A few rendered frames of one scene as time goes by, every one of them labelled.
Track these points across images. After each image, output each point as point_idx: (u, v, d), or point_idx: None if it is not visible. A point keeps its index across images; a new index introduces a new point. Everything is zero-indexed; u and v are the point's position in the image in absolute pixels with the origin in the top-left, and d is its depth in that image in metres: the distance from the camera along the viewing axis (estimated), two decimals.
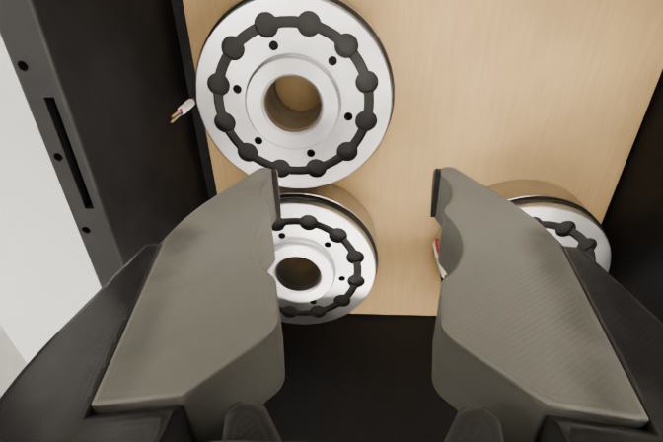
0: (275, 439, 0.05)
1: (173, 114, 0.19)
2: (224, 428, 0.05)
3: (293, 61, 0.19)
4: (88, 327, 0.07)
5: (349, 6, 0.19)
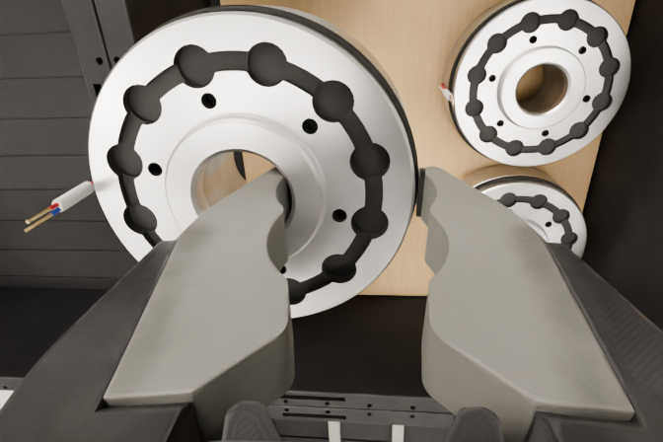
0: (275, 439, 0.05)
1: (30, 218, 0.11)
2: (224, 428, 0.05)
3: (240, 128, 0.11)
4: (103, 321, 0.07)
5: (340, 36, 0.11)
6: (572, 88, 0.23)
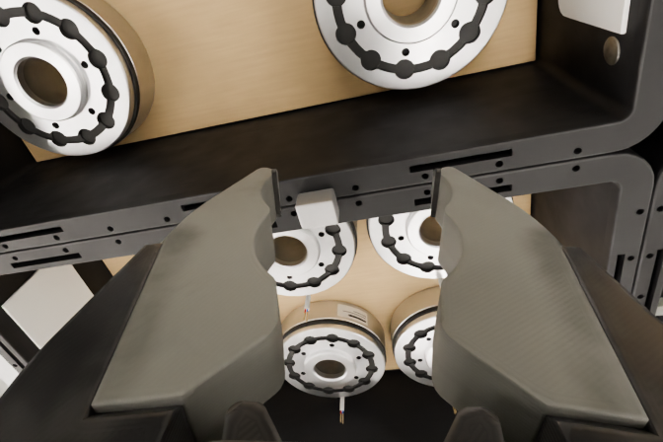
0: (275, 439, 0.05)
1: (339, 420, 0.38)
2: (224, 428, 0.05)
3: (307, 371, 0.37)
4: (88, 327, 0.07)
5: None
6: (279, 235, 0.29)
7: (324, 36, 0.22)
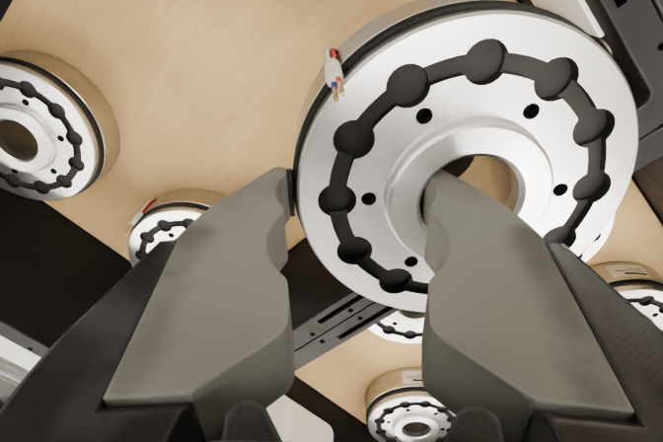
0: (275, 439, 0.05)
1: None
2: (224, 428, 0.05)
3: None
4: (102, 321, 0.07)
5: None
6: None
7: (367, 297, 0.14)
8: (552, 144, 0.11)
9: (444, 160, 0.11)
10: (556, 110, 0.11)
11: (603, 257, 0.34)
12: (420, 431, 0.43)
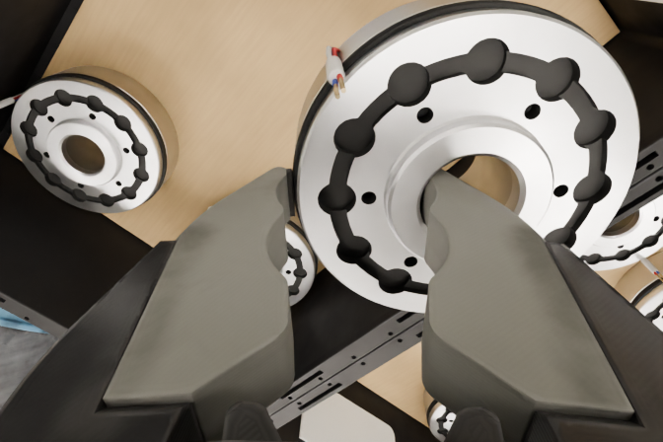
0: (275, 439, 0.05)
1: None
2: (224, 428, 0.05)
3: None
4: (102, 321, 0.07)
5: None
6: None
7: (366, 297, 0.14)
8: (553, 145, 0.11)
9: (445, 159, 0.11)
10: (558, 110, 0.11)
11: None
12: None
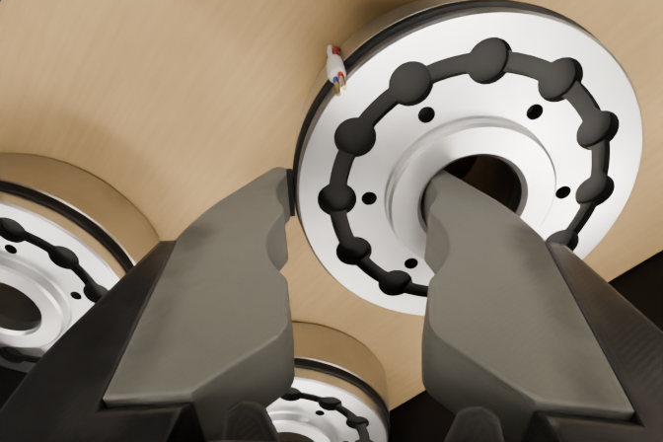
0: (275, 439, 0.05)
1: None
2: (224, 428, 0.05)
3: None
4: (102, 321, 0.07)
5: None
6: None
7: (365, 299, 0.14)
8: (555, 146, 0.11)
9: (446, 159, 0.11)
10: (560, 110, 0.11)
11: None
12: None
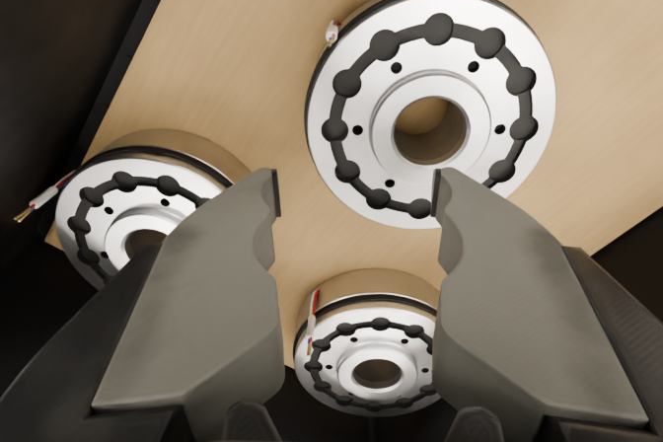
0: (275, 439, 0.05)
1: None
2: (224, 428, 0.05)
3: None
4: (88, 327, 0.07)
5: None
6: None
7: (356, 212, 0.19)
8: (491, 93, 0.16)
9: (409, 99, 0.15)
10: (492, 66, 0.15)
11: None
12: None
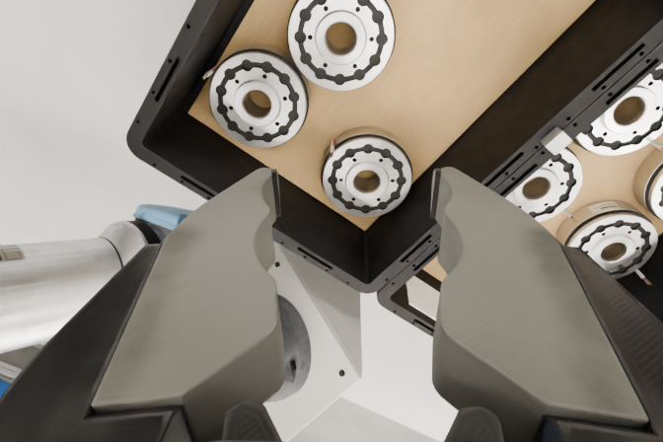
0: (275, 439, 0.05)
1: (647, 284, 0.48)
2: (224, 428, 0.05)
3: (597, 262, 0.49)
4: (88, 327, 0.07)
5: None
6: (526, 181, 0.44)
7: (310, 80, 0.40)
8: (366, 21, 0.37)
9: (331, 22, 0.36)
10: (365, 9, 0.36)
11: None
12: None
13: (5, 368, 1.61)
